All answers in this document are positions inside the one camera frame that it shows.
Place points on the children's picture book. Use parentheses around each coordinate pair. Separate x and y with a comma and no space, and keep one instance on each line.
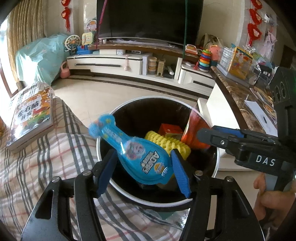
(33,116)

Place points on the yellow picture box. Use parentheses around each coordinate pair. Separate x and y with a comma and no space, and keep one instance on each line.
(240,63)

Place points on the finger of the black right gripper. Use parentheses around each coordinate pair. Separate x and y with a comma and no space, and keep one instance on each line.
(226,132)
(207,136)

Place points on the yellow foam fruit net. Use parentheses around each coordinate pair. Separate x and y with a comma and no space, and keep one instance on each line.
(169,143)

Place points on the orange snack packet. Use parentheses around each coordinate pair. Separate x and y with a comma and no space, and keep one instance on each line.
(194,124)

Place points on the plaid table cloth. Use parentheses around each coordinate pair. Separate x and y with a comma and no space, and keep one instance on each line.
(67,151)

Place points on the pink kettlebell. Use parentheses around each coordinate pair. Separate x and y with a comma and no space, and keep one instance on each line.
(64,70)

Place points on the person's right hand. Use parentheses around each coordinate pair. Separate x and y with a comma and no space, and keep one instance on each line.
(279,201)

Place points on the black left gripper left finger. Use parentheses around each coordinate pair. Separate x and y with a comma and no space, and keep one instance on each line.
(88,186)

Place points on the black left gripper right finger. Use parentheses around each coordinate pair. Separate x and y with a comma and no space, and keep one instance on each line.
(196,187)

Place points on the colourful stacking ring toy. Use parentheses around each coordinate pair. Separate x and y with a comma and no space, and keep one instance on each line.
(204,62)

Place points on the white TV cabinet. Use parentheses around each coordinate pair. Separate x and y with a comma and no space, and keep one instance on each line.
(145,67)

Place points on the white ferris wheel toy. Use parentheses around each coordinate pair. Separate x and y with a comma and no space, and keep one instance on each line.
(71,44)

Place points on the toy telephone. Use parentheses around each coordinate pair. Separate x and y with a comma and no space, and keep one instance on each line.
(87,38)

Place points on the light blue covered furniture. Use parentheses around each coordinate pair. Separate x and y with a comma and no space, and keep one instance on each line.
(40,61)

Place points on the red box in bin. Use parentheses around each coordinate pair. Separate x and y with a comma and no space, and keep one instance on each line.
(170,131)

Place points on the black flat television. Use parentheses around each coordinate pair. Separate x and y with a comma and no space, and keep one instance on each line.
(170,21)

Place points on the beige curtain right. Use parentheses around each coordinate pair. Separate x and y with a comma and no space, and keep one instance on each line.
(25,25)

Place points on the red hanging decoration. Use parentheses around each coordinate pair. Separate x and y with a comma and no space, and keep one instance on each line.
(66,13)

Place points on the white-rimmed black trash bin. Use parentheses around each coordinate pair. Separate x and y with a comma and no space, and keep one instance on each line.
(136,118)

